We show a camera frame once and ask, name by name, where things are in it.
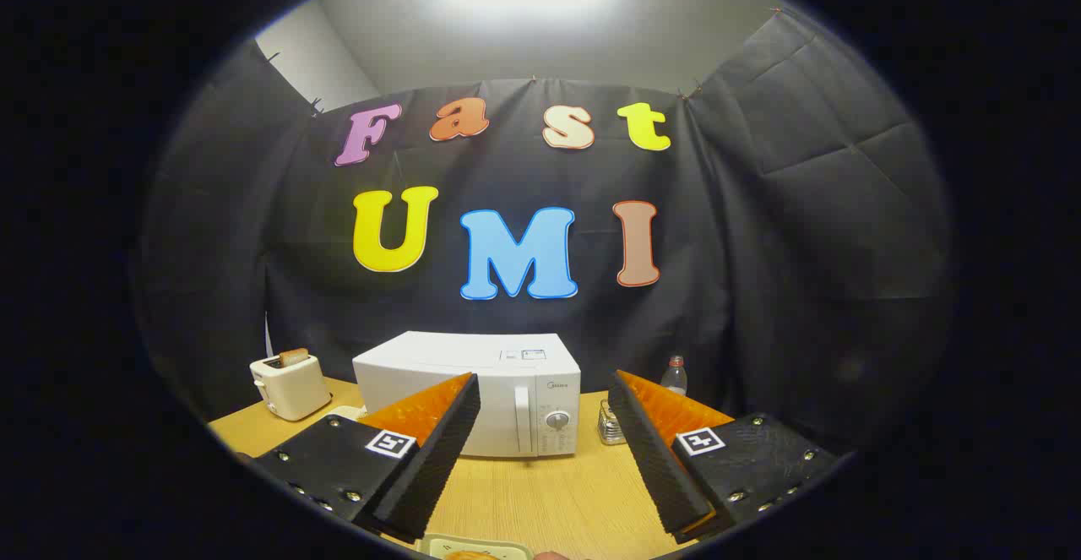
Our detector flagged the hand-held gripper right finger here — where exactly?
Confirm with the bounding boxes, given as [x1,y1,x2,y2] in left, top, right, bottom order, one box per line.
[608,370,837,544]

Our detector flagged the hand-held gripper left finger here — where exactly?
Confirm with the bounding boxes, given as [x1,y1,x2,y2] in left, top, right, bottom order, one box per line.
[252,372,482,544]

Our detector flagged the white microwave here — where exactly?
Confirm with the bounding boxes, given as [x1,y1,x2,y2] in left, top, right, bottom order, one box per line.
[352,331,582,459]

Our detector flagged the cream plate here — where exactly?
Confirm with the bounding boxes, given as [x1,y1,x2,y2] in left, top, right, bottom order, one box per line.
[418,533,535,560]

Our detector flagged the cream toaster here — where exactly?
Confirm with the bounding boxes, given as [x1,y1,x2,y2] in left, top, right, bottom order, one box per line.
[249,352,333,422]

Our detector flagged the metal wire basket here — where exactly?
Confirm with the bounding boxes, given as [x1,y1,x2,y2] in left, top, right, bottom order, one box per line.
[598,400,627,446]

